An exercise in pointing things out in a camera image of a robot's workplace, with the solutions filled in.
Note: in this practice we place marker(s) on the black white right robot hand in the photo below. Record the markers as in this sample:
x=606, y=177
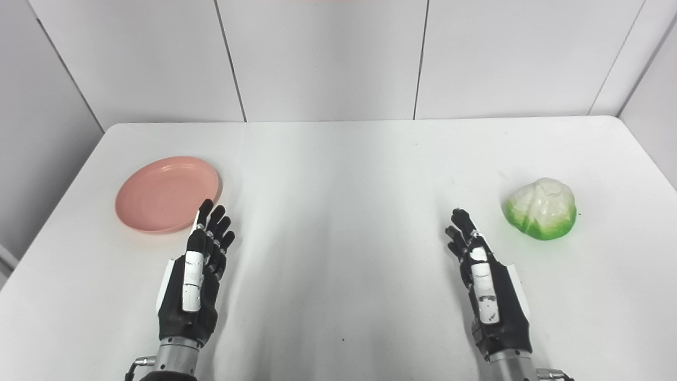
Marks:
x=489, y=296

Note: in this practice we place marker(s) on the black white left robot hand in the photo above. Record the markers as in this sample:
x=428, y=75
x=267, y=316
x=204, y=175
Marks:
x=191, y=280

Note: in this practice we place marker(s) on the pink round plate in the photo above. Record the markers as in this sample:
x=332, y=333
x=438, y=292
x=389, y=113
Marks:
x=164, y=193

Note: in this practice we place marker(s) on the green white toy cabbage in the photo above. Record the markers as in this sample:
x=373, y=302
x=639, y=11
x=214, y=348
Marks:
x=542, y=209

